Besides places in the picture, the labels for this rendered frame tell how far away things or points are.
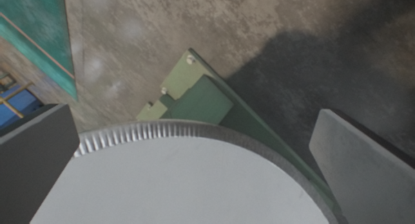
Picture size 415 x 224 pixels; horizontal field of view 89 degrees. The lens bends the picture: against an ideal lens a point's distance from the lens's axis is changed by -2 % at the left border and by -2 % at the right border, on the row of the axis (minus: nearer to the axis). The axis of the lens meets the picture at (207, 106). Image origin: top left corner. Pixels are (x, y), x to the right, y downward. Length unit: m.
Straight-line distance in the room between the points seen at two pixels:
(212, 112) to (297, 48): 0.36
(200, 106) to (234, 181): 0.32
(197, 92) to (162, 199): 0.43
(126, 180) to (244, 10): 0.52
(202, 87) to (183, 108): 0.12
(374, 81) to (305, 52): 0.18
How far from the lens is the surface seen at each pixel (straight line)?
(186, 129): 0.52
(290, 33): 0.64
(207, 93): 0.82
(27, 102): 4.70
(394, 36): 0.62
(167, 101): 1.11
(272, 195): 0.66
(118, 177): 0.48
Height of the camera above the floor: 0.55
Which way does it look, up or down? 32 degrees down
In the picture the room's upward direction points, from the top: 142 degrees counter-clockwise
